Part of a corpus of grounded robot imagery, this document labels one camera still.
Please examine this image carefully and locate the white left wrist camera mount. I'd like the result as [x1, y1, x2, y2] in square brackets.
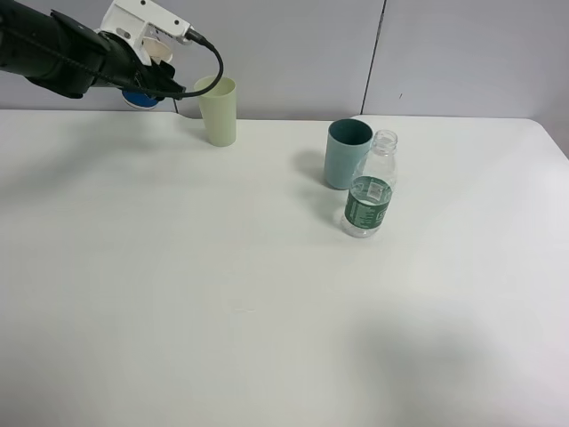
[97, 0, 193, 66]

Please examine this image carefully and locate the glass cup with blue sleeve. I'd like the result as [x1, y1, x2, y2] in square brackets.
[122, 37, 174, 109]

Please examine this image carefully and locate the teal plastic cup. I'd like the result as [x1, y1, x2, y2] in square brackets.
[324, 118, 373, 189]

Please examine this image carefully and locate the clear water bottle green label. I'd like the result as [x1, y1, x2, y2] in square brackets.
[341, 130, 398, 238]

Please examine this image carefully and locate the black left camera cable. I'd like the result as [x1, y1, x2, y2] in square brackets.
[0, 24, 224, 100]

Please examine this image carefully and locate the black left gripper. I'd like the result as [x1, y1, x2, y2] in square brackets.
[95, 32, 185, 93]

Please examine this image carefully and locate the pale green plastic cup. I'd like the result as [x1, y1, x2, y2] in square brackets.
[198, 77, 236, 147]

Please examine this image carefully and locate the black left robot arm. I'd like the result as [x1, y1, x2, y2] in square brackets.
[1, 1, 185, 99]

